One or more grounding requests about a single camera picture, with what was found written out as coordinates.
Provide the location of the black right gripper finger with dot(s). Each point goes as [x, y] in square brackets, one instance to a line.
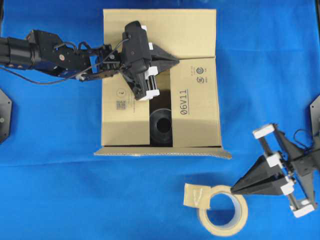
[274, 185]
[260, 173]

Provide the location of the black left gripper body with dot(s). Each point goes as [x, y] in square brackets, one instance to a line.
[143, 87]

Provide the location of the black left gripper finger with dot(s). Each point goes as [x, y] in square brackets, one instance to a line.
[157, 67]
[159, 57]

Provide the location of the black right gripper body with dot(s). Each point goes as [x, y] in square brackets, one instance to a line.
[300, 165]

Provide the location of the brown cardboard box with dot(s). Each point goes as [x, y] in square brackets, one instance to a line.
[188, 89]

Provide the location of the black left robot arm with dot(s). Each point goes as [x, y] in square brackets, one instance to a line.
[47, 53]

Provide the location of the black cylinder inside box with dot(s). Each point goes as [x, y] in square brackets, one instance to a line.
[160, 125]

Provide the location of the beige masking tape roll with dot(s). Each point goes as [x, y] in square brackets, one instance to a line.
[221, 212]

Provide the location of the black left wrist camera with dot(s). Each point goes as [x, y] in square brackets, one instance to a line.
[136, 54]

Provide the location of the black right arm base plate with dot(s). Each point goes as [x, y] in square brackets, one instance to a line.
[314, 108]

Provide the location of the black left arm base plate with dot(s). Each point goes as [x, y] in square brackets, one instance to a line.
[5, 116]

